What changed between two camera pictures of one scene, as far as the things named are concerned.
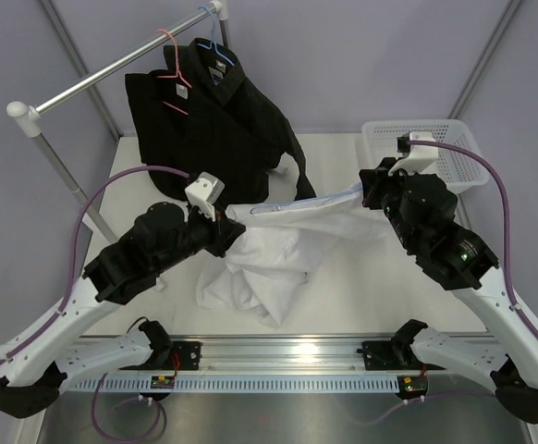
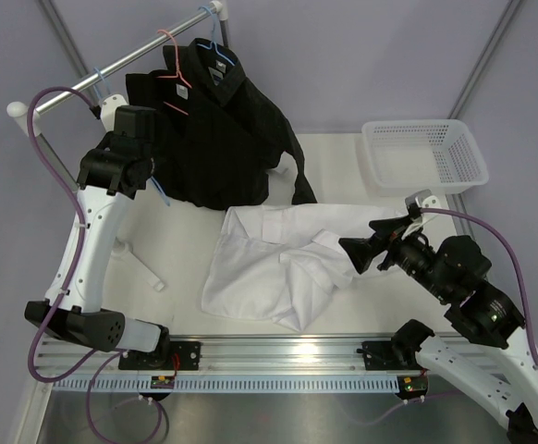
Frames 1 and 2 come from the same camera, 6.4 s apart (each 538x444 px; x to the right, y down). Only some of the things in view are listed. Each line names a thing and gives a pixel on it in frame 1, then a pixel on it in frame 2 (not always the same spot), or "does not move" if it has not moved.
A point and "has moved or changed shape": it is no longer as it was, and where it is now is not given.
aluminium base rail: [293, 352] does not move
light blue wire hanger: [274, 208] to [97, 73]
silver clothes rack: [28, 118] does not move
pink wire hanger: [174, 76] does not move
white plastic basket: [380, 140] does not move
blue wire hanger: [213, 43] does not move
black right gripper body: [387, 191] to [398, 235]
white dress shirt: [280, 242] has moved or changed shape
